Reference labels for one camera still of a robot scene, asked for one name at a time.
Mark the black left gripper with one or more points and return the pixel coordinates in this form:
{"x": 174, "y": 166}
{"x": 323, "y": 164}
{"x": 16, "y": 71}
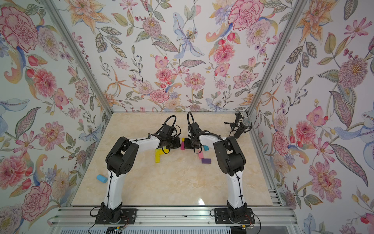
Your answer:
{"x": 177, "y": 143}

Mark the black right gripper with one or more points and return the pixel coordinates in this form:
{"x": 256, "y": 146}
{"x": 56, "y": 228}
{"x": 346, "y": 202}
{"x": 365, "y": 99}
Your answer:
{"x": 187, "y": 145}

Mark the yellow green block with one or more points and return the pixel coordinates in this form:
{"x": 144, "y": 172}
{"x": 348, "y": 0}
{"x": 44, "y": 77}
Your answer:
{"x": 157, "y": 156}

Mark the light pink block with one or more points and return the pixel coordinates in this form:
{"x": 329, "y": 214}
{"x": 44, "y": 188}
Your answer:
{"x": 201, "y": 155}

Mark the purple block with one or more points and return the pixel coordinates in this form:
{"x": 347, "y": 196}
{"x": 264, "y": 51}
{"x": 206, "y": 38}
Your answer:
{"x": 206, "y": 161}

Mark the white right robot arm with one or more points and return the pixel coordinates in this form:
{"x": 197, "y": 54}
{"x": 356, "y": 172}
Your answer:
{"x": 231, "y": 161}

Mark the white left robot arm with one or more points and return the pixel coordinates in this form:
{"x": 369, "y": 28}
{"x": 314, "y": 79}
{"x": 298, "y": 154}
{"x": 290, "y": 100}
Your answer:
{"x": 120, "y": 161}

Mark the light blue block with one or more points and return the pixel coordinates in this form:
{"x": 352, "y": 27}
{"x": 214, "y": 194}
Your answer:
{"x": 102, "y": 178}

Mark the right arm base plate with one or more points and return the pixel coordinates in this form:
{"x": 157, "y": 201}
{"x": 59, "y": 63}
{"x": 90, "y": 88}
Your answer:
{"x": 237, "y": 217}

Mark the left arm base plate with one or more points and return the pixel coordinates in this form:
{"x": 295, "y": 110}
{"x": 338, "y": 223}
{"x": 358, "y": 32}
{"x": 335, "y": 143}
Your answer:
{"x": 117, "y": 216}

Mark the aluminium frame rail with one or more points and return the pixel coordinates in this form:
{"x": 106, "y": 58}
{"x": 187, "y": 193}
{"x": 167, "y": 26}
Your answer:
{"x": 194, "y": 216}

